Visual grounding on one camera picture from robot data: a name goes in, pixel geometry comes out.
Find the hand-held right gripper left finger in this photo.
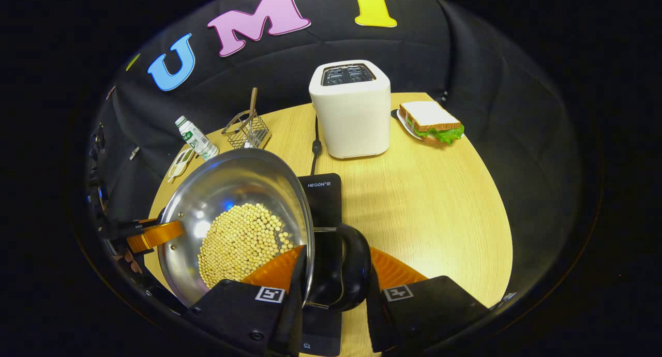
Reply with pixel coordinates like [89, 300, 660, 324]
[184, 245, 309, 356]

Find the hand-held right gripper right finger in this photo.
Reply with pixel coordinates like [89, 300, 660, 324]
[366, 246, 492, 353]

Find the pile of soybeans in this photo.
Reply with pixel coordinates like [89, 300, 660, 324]
[198, 203, 296, 289]

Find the steel pot with black handles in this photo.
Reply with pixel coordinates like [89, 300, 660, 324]
[157, 148, 372, 312]

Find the black induction cooktop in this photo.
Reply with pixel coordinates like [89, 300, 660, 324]
[297, 173, 343, 356]

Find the white divided bean dish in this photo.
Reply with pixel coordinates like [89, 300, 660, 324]
[167, 148, 196, 183]

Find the white milk bottle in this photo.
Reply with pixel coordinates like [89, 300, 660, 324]
[175, 115, 220, 161]

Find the clear utensil holder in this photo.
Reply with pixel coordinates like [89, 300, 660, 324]
[221, 110, 272, 151]

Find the wooden spoon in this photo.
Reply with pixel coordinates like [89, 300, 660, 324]
[247, 87, 259, 136]

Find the white sandwich plate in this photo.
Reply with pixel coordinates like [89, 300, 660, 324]
[396, 109, 431, 142]

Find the black backdrop cloth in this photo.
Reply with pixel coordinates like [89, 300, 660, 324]
[78, 0, 585, 295]

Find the sandwich with lettuce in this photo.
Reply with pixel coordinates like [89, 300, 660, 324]
[398, 101, 465, 145]

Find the white toaster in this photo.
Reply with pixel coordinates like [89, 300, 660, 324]
[309, 60, 392, 159]

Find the black power cable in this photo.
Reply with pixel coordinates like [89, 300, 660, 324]
[309, 115, 323, 175]

